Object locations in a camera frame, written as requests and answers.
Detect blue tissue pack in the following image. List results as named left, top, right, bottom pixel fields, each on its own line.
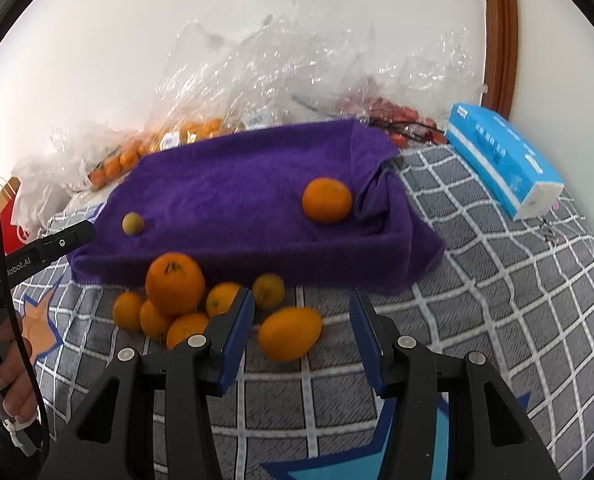
left=444, top=102, right=565, bottom=221

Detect brown wooden door frame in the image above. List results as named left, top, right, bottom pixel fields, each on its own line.
left=479, top=0, right=520, bottom=116

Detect medium round orange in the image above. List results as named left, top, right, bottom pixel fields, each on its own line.
left=166, top=312, right=210, bottom=351
left=206, top=281, right=243, bottom=318

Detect clear bag of small oranges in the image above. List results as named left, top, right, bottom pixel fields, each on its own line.
left=52, top=120, right=150, bottom=193

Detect clear bag of red fruit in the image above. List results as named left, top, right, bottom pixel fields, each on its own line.
left=337, top=30, right=488, bottom=148

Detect small round orange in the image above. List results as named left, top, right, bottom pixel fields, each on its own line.
left=112, top=291, right=146, bottom=332
left=138, top=299, right=174, bottom=338

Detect red paper bag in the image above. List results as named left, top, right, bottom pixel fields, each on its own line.
left=0, top=177, right=33, bottom=256

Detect person's left hand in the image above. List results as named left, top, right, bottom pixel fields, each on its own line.
left=0, top=310, right=39, bottom=423

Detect grey checkered bedsheet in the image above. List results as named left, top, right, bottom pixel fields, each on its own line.
left=7, top=145, right=594, bottom=480

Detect large smooth orange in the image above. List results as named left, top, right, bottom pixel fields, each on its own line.
left=145, top=252, right=206, bottom=317

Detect clear bag of kumquats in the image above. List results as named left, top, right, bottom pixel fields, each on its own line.
left=149, top=0, right=378, bottom=153

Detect white plastic bag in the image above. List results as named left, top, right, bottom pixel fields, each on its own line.
left=12, top=155, right=93, bottom=241

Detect large dimpled orange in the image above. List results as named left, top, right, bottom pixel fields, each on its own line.
left=302, top=177, right=353, bottom=225

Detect oval orange fruit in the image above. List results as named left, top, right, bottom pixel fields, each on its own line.
left=257, top=306, right=324, bottom=363

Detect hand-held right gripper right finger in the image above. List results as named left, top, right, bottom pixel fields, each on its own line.
left=349, top=287, right=560, bottom=480

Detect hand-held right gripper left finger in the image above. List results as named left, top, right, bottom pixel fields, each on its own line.
left=37, top=287, right=256, bottom=480

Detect purple towel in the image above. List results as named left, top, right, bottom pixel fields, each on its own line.
left=67, top=119, right=445, bottom=296

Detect thin black cable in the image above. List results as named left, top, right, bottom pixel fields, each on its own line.
left=367, top=117, right=448, bottom=145

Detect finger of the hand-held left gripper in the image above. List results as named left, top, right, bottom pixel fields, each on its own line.
left=37, top=221, right=98, bottom=264

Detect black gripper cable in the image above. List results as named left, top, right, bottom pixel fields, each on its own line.
left=0, top=142, right=53, bottom=453

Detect yellow-green round fruit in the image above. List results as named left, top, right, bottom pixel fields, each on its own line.
left=252, top=273, right=286, bottom=311

